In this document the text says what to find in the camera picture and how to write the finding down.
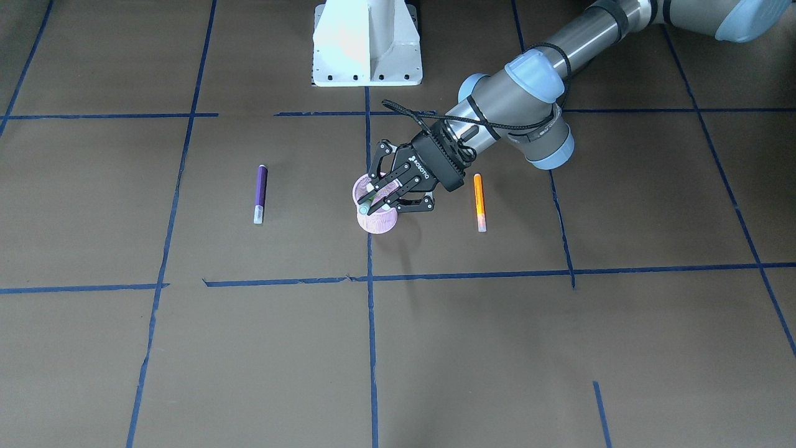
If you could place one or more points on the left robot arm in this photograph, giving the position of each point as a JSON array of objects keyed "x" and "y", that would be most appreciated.
[{"x": 521, "y": 103}]

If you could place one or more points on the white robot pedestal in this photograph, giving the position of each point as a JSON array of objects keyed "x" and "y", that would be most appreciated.
[{"x": 366, "y": 43}]

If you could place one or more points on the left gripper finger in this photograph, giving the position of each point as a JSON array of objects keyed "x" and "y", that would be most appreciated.
[
  {"x": 414, "y": 195},
  {"x": 406, "y": 165}
]

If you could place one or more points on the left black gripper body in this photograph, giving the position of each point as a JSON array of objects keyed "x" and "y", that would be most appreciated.
[{"x": 420, "y": 169}]

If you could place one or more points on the purple highlighter pen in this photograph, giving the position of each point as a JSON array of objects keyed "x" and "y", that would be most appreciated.
[{"x": 260, "y": 195}]

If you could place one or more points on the green highlighter pen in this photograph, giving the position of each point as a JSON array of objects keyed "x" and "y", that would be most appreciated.
[{"x": 363, "y": 198}]

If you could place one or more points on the pink mesh pen holder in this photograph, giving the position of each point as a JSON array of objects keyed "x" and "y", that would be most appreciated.
[{"x": 384, "y": 219}]

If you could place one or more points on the orange highlighter pen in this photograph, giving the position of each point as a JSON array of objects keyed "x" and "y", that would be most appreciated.
[{"x": 479, "y": 199}]

